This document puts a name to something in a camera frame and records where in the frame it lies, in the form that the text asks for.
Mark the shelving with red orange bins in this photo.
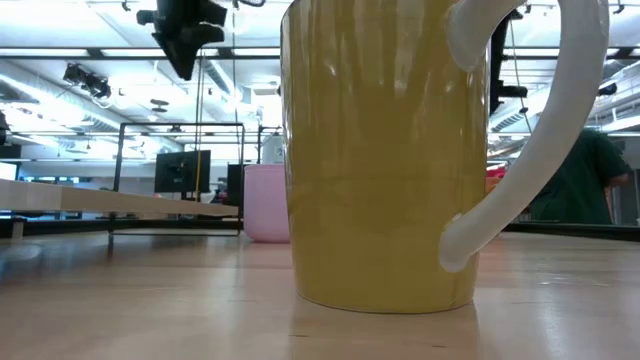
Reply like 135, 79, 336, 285
486, 163, 507, 195

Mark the black computer monitor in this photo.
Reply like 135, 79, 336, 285
227, 163, 246, 207
153, 149, 213, 196

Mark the black ceiling-mounted device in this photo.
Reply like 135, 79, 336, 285
61, 61, 113, 100

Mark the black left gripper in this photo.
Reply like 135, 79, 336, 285
136, 0, 230, 82

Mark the pink mug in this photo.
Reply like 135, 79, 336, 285
242, 163, 292, 245

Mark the person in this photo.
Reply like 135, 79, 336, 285
528, 128, 634, 227

